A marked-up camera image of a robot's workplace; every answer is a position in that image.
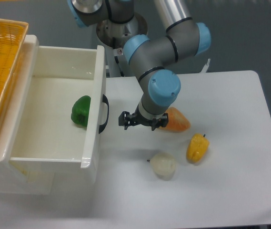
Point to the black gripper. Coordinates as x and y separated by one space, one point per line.
126 120

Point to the white top drawer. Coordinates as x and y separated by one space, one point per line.
47 140

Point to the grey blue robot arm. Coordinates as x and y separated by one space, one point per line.
146 58

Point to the white drawer cabinet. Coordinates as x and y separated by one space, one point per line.
13 178

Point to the orange triangular bread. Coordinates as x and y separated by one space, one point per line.
177 121

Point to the white pear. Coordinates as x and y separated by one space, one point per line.
163 165

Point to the yellow bell pepper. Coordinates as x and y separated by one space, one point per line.
197 148

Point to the green bell pepper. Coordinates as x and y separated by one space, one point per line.
80 111

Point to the yellow woven basket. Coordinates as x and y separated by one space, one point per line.
12 36

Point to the white metal bracket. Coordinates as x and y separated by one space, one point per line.
206 66

